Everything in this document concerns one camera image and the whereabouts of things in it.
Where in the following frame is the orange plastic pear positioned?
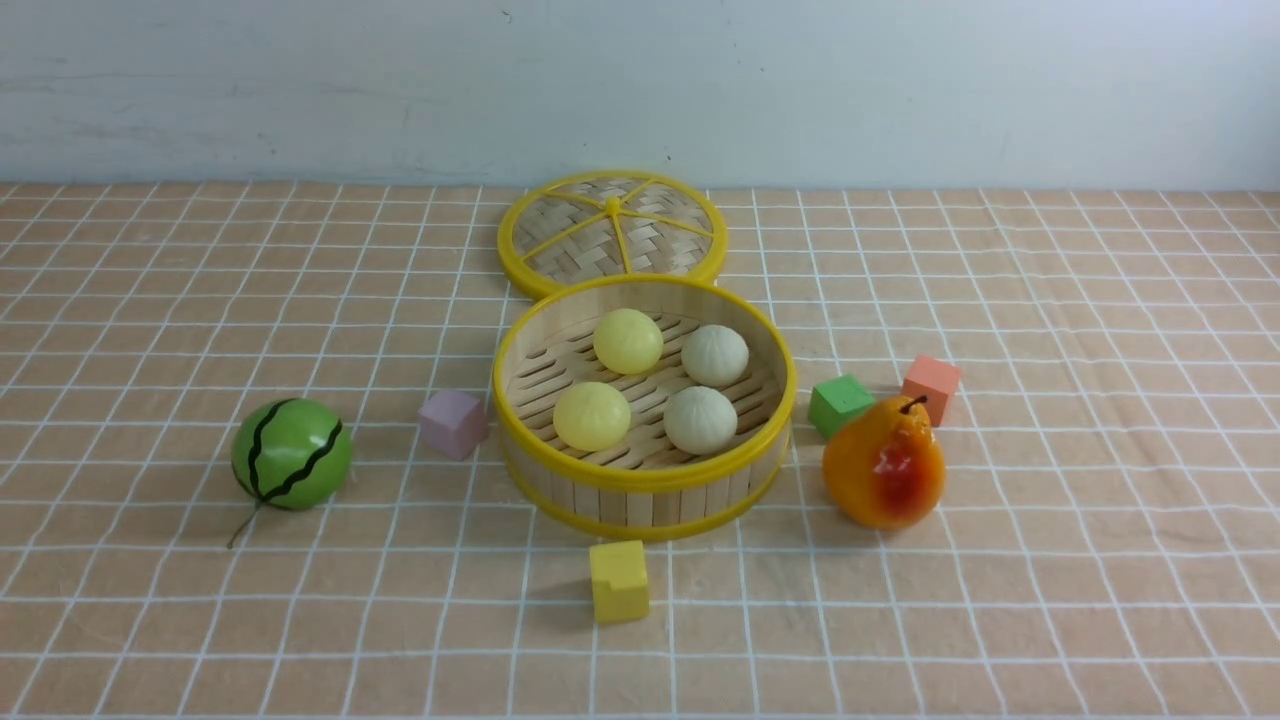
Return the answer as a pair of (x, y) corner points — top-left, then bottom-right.
(822, 395), (947, 532)

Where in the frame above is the yellow cube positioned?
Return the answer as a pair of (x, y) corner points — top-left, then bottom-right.
(589, 539), (650, 624)

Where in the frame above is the white bun front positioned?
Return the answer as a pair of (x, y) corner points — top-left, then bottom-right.
(663, 386), (739, 456)

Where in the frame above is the woven bamboo steamer lid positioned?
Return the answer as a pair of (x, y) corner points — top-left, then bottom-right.
(495, 170), (730, 299)

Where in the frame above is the checked beige tablecloth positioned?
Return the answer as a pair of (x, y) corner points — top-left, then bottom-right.
(1, 183), (1279, 719)

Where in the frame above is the lilac cube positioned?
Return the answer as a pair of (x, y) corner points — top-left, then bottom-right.
(419, 389), (489, 461)

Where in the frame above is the green cube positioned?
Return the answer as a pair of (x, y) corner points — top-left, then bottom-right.
(808, 374), (876, 441)

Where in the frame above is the salmon pink cube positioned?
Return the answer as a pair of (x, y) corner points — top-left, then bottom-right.
(901, 355), (961, 428)

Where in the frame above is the green toy watermelon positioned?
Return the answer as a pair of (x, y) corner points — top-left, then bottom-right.
(227, 397), (353, 550)

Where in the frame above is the bamboo steamer tray yellow rim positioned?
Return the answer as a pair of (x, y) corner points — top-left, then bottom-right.
(492, 275), (797, 542)

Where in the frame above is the white bun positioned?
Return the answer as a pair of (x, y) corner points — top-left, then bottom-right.
(680, 324), (750, 388)
(663, 386), (739, 456)

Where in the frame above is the pale yellow bun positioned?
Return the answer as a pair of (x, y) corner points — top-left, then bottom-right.
(593, 307), (664, 375)

